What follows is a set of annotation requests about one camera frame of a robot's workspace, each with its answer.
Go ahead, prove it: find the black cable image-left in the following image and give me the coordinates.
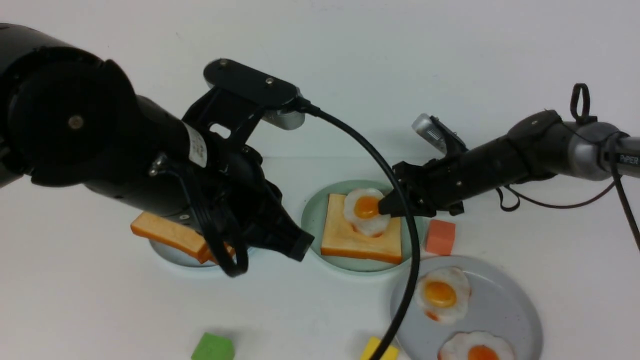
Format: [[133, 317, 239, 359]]
[[177, 100, 422, 360]]

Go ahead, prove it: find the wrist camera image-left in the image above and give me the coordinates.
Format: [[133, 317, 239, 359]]
[[182, 58, 306, 146]]

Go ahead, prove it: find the yellow cube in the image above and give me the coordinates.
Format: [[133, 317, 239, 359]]
[[359, 336, 400, 360]]

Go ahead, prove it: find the fried egg front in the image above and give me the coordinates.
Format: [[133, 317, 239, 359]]
[[438, 331, 515, 360]]

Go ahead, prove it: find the fried egg middle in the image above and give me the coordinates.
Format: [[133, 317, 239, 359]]
[[413, 266, 472, 325]]

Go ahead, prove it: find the green cube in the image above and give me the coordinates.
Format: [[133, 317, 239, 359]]
[[190, 332, 235, 360]]

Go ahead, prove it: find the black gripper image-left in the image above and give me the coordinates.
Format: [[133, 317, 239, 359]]
[[174, 146, 314, 264]]

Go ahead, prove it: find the toast slice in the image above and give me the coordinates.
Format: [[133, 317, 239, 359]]
[[130, 212, 218, 265], [320, 193, 403, 264]]

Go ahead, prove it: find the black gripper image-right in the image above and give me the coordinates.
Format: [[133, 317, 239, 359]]
[[378, 155, 481, 217]]

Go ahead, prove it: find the light blue plate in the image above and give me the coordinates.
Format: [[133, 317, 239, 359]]
[[147, 240, 219, 271]]

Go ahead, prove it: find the grey speckled plate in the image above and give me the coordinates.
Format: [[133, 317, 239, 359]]
[[395, 256, 544, 360]]

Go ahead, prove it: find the fried egg back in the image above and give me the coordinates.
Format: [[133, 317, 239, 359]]
[[343, 187, 391, 238]]

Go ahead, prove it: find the fried egg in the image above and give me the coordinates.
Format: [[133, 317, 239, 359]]
[[438, 331, 515, 360], [343, 187, 391, 238], [413, 266, 472, 325]]

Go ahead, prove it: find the orange cube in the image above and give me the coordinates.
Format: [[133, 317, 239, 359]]
[[424, 219, 457, 256]]

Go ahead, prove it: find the silver wrist camera image-right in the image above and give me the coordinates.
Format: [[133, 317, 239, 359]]
[[411, 112, 468, 157]]

